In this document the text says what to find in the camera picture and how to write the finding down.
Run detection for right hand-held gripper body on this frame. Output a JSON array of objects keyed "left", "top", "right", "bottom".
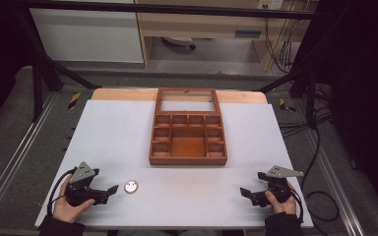
[{"left": 257, "top": 164, "right": 305, "bottom": 208}]

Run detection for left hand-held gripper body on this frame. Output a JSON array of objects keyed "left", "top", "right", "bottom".
[{"left": 65, "top": 160, "right": 100, "bottom": 207}]

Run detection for small round gold-rimmed disc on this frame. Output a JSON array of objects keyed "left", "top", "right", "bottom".
[{"left": 123, "top": 179, "right": 140, "bottom": 195}]

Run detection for wooden compartment box with lid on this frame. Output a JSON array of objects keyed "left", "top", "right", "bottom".
[{"left": 148, "top": 87, "right": 228, "bottom": 167}]

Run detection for person's right hand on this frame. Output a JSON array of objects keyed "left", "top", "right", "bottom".
[{"left": 264, "top": 181, "right": 298, "bottom": 216}]

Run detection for person's left hand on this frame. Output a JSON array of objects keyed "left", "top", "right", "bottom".
[{"left": 52, "top": 174, "right": 96, "bottom": 224}]

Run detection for white table mat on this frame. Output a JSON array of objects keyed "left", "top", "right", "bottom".
[{"left": 33, "top": 99, "right": 315, "bottom": 230}]

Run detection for yellow black tape strip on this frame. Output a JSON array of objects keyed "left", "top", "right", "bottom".
[
  {"left": 67, "top": 91, "right": 82, "bottom": 111},
  {"left": 279, "top": 97, "right": 297, "bottom": 114}
]

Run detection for black metal stand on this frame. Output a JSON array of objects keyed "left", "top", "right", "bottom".
[
  {"left": 13, "top": 6, "right": 103, "bottom": 123},
  {"left": 257, "top": 3, "right": 352, "bottom": 127}
]

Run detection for white cabinet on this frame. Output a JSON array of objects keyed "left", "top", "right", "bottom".
[{"left": 29, "top": 7, "right": 145, "bottom": 64}]

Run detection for office chair base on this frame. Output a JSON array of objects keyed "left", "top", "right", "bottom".
[{"left": 161, "top": 35, "right": 198, "bottom": 51}]

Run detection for light wooden desk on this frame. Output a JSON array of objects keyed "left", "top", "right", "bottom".
[{"left": 134, "top": 0, "right": 320, "bottom": 72}]

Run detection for white power strip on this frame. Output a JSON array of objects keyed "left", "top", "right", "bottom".
[{"left": 256, "top": 0, "right": 285, "bottom": 11}]

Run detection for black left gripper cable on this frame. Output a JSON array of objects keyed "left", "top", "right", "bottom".
[{"left": 46, "top": 168, "right": 77, "bottom": 217}]

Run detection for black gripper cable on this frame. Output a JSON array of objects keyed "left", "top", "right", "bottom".
[
  {"left": 288, "top": 124, "right": 342, "bottom": 236},
  {"left": 46, "top": 168, "right": 77, "bottom": 217}
]

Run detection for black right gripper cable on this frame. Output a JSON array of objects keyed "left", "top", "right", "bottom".
[{"left": 288, "top": 124, "right": 342, "bottom": 236}]

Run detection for metal floor rail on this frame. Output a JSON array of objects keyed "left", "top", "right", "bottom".
[
  {"left": 303, "top": 127, "right": 367, "bottom": 236},
  {"left": 0, "top": 92, "right": 59, "bottom": 224}
]

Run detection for black floor cables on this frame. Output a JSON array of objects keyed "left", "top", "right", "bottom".
[{"left": 278, "top": 83, "right": 334, "bottom": 140}]

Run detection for hanging black cables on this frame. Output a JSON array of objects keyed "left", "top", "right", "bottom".
[{"left": 263, "top": 9, "right": 301, "bottom": 75}]

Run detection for black metal frame bar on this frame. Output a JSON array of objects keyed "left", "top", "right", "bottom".
[{"left": 19, "top": 0, "right": 318, "bottom": 21}]

